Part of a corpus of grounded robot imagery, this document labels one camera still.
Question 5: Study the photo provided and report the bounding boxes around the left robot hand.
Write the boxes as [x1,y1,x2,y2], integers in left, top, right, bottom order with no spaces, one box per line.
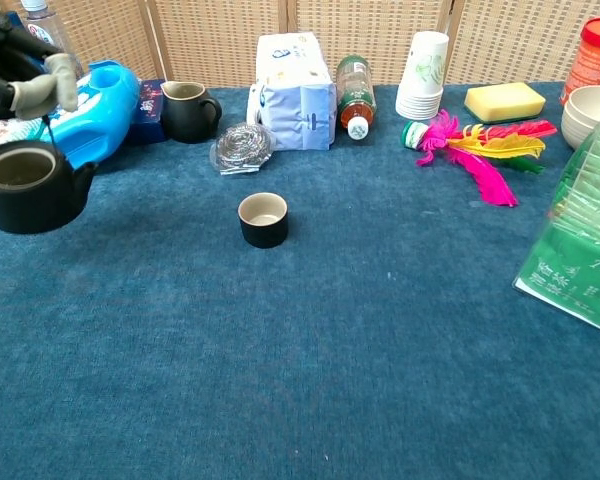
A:
[0,8,80,121]

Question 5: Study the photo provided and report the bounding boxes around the black ceramic pitcher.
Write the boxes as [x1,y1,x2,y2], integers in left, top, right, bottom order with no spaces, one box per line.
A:
[160,80,224,145]

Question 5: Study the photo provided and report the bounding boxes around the stack of white paper cups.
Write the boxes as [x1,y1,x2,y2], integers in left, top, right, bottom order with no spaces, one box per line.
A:
[394,30,451,121]

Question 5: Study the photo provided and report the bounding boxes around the stack of beige bowls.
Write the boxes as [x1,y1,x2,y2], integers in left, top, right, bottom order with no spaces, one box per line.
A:
[560,85,600,151]

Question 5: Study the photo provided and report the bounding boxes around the blue tablecloth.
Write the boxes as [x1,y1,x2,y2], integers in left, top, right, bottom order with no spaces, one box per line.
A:
[0,81,600,480]

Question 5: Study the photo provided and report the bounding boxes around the blue detergent bottle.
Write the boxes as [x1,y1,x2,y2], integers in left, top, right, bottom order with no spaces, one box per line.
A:
[43,59,142,171]

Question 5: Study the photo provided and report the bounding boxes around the clear plastic water bottle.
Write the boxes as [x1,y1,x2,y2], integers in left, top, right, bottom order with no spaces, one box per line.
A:
[19,0,85,81]

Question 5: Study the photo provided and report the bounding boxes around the green tea bag packets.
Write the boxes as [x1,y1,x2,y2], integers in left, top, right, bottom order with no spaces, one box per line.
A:
[512,117,600,335]

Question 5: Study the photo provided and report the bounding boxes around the black ceramic teacup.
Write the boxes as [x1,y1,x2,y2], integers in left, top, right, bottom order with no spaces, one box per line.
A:
[237,191,290,250]

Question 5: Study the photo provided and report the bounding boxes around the steel wool scrubber in wrapper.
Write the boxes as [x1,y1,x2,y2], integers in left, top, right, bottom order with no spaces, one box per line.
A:
[209,122,277,177]

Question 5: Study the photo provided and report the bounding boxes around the woven rattan folding screen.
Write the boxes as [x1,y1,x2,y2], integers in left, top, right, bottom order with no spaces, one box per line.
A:
[0,0,600,95]

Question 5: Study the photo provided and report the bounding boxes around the teal snack package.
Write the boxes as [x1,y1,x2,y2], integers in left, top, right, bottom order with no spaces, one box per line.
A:
[0,115,51,157]

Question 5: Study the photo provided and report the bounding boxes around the dark blue patterned box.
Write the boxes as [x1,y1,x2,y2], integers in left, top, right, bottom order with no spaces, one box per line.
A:
[124,78,167,147]

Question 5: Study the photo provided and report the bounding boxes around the orange cylindrical canister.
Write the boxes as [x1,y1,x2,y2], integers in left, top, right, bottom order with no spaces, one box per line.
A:
[559,16,600,106]

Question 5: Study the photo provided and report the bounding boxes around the colourful feather shuttlecock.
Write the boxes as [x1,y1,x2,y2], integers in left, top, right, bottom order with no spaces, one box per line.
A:
[400,109,558,208]

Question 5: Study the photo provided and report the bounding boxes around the white tissue paper pack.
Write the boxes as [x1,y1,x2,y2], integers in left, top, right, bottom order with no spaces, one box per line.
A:
[245,32,338,153]

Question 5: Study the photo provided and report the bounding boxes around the yellow green sponge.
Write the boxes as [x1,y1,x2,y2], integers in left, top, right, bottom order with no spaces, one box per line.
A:
[463,81,547,125]

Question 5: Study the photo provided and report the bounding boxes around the black teapot with handle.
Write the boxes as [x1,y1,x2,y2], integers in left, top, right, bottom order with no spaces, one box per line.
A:
[0,113,100,236]

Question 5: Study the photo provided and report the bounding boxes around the tea drink plastic bottle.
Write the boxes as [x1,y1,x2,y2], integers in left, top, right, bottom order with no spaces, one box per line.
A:
[335,54,378,141]

